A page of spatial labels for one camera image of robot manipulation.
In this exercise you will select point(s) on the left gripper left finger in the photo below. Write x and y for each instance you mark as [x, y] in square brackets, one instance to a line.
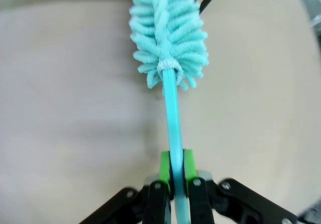
[165, 166]

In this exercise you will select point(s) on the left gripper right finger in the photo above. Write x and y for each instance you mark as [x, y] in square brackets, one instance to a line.
[190, 163]

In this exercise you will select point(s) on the teal microfibre duster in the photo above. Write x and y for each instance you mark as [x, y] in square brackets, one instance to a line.
[171, 108]

